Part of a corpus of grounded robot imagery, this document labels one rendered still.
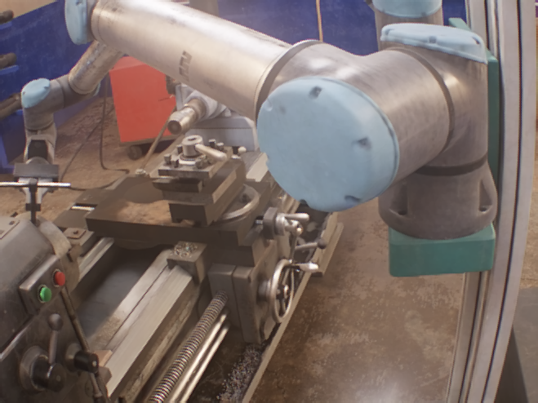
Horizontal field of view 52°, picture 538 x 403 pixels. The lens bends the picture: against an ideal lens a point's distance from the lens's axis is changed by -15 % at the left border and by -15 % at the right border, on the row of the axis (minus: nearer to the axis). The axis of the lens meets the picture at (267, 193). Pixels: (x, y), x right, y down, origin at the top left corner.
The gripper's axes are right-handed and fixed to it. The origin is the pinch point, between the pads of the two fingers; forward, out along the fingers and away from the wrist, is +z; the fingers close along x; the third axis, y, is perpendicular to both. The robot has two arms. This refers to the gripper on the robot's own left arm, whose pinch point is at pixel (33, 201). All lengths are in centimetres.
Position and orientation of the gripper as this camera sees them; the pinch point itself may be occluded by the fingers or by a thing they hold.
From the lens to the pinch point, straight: 148.9
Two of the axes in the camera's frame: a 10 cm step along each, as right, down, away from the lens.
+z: 2.3, 6.0, -7.6
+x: -9.5, -0.3, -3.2
